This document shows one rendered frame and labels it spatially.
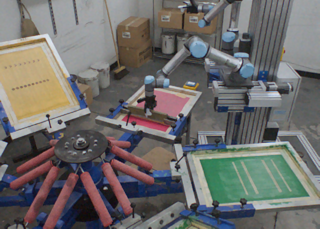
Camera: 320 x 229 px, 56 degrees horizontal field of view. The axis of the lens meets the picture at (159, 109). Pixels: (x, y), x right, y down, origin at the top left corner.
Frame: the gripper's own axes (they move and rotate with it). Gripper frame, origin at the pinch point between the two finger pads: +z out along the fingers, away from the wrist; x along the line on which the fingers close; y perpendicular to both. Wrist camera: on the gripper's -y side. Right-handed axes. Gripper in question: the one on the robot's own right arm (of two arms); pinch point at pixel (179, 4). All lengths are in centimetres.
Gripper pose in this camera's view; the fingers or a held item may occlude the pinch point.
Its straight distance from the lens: 323.2
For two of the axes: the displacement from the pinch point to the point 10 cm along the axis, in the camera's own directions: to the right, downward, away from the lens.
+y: 0.6, 7.7, 6.3
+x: 4.3, -5.9, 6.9
